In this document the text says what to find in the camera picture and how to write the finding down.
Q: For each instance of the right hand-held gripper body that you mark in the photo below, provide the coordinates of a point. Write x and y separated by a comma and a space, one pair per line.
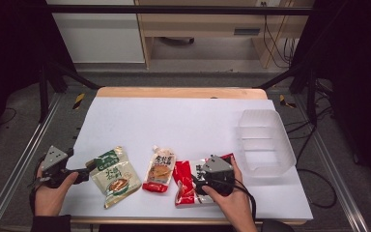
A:
219, 179

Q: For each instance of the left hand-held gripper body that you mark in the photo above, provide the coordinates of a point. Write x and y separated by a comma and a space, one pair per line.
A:
53, 159

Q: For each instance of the red and white seasoning packet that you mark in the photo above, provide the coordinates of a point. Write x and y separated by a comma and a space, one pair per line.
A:
183, 180

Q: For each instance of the green and gold sauce pouch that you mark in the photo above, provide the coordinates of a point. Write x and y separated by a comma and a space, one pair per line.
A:
116, 177

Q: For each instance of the small spouted sauce pouch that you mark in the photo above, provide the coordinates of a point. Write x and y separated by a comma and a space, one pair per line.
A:
159, 170

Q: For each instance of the translucent plastic container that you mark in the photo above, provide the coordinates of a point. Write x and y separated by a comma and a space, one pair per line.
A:
264, 145

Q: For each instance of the person's right hand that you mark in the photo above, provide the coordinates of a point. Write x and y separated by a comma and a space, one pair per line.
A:
235, 206

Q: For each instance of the person's left hand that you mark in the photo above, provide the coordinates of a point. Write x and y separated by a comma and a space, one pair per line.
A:
48, 199

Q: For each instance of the yellow and black tape strip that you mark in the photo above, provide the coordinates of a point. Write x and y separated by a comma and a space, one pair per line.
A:
79, 100
285, 101

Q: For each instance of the white paper sheet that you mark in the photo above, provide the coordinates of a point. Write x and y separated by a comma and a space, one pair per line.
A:
174, 125

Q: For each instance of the black metal stand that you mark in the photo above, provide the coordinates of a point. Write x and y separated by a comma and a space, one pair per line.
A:
311, 96
43, 93

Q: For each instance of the black curtain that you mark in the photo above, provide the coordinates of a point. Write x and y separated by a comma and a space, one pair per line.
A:
357, 64
6, 48

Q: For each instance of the white cabinet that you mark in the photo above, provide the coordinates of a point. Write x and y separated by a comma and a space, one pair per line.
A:
99, 35

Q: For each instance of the light wooden desk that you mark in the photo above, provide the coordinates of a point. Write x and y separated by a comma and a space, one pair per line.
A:
203, 21

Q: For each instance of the aluminium rail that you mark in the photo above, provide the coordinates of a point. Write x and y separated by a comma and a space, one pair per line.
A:
22, 154
335, 167

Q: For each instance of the black horizontal frame bar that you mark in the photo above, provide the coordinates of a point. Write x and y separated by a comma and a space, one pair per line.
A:
174, 9

